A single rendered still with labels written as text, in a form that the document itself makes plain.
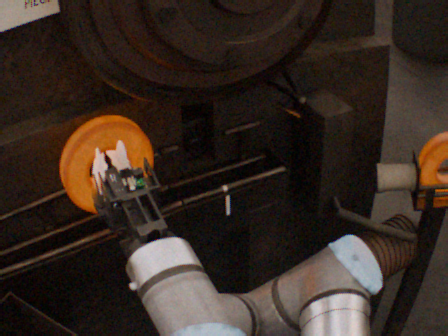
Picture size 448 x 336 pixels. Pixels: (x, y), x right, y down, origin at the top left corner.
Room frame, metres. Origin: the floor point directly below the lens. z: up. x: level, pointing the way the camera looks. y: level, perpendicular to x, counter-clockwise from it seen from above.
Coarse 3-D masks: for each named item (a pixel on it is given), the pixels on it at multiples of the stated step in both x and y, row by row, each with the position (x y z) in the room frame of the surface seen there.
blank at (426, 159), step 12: (444, 132) 0.83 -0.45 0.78; (432, 144) 0.81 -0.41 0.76; (444, 144) 0.80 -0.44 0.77; (420, 156) 0.82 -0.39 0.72; (432, 156) 0.80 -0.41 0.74; (444, 156) 0.80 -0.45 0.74; (432, 168) 0.80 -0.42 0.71; (420, 180) 0.80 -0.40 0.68; (432, 180) 0.80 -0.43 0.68; (444, 180) 0.80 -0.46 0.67
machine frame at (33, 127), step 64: (0, 64) 0.74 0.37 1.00; (64, 64) 0.80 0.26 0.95; (320, 64) 0.96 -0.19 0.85; (384, 64) 1.05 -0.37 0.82; (0, 128) 0.73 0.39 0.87; (64, 128) 0.74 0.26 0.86; (256, 128) 0.90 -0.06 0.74; (0, 192) 0.67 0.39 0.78; (192, 192) 0.84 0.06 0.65; (64, 320) 0.68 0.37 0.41; (128, 320) 0.75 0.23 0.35
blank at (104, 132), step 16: (80, 128) 0.67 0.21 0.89; (96, 128) 0.66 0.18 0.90; (112, 128) 0.67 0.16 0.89; (128, 128) 0.68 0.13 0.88; (80, 144) 0.64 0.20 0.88; (96, 144) 0.66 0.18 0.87; (112, 144) 0.67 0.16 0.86; (128, 144) 0.68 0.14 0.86; (144, 144) 0.69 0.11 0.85; (64, 160) 0.64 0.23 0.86; (80, 160) 0.64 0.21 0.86; (128, 160) 0.68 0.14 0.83; (64, 176) 0.63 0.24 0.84; (80, 176) 0.64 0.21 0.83; (80, 192) 0.64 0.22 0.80
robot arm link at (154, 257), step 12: (156, 240) 0.48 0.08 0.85; (168, 240) 0.49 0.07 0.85; (180, 240) 0.49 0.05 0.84; (144, 252) 0.47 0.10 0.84; (156, 252) 0.47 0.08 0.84; (168, 252) 0.47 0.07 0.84; (180, 252) 0.47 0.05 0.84; (192, 252) 0.49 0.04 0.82; (132, 264) 0.46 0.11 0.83; (144, 264) 0.45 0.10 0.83; (156, 264) 0.45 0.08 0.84; (168, 264) 0.45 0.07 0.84; (180, 264) 0.45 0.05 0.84; (132, 276) 0.46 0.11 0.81; (144, 276) 0.44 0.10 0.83; (132, 288) 0.44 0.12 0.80
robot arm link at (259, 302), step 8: (272, 280) 0.48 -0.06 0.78; (256, 288) 0.48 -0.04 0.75; (264, 288) 0.47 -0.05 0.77; (240, 296) 0.46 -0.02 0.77; (248, 296) 0.47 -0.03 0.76; (256, 296) 0.46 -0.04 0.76; (264, 296) 0.45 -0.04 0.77; (248, 304) 0.44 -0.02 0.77; (256, 304) 0.45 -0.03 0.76; (264, 304) 0.44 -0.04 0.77; (272, 304) 0.44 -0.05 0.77; (256, 312) 0.43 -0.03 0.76; (264, 312) 0.43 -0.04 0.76; (272, 312) 0.43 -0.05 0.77; (256, 320) 0.42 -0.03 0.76; (264, 320) 0.43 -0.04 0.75; (272, 320) 0.42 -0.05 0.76; (280, 320) 0.42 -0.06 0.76; (256, 328) 0.41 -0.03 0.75; (264, 328) 0.42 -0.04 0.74; (272, 328) 0.42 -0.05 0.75; (280, 328) 0.41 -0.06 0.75; (288, 328) 0.41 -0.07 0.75
